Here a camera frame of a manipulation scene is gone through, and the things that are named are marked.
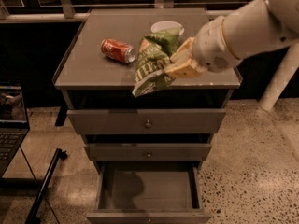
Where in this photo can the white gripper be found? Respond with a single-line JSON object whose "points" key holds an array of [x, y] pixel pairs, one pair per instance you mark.
{"points": [[212, 47]]}

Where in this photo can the green jalapeno chip bag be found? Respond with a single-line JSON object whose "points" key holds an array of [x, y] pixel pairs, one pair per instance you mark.
{"points": [[153, 57]]}

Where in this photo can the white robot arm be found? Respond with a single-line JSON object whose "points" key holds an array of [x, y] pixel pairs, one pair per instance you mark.
{"points": [[259, 26]]}

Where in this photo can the grey top drawer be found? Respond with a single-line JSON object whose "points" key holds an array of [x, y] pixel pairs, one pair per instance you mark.
{"points": [[146, 121]]}

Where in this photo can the grey drawer cabinet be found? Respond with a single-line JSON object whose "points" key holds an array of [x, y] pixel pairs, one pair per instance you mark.
{"points": [[90, 80]]}

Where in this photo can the grey middle drawer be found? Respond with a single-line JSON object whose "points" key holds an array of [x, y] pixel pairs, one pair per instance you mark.
{"points": [[148, 152]]}

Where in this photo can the grey open bottom drawer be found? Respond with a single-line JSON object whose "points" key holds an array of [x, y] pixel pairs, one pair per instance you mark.
{"points": [[148, 193]]}

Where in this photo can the white ceramic bowl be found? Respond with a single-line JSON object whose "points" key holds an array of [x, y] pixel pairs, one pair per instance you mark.
{"points": [[164, 25]]}

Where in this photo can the red soda can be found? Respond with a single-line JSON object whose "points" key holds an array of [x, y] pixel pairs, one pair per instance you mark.
{"points": [[118, 50]]}

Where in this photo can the white diagonal pipe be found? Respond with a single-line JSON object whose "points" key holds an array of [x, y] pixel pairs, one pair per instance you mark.
{"points": [[282, 77]]}

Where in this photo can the metal window railing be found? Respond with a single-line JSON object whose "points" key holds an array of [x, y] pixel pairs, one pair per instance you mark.
{"points": [[124, 10]]}

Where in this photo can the black laptop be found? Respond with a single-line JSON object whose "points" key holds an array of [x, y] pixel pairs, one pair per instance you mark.
{"points": [[14, 123]]}

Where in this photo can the black stand bar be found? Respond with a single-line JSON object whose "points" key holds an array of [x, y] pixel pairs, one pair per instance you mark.
{"points": [[42, 188]]}

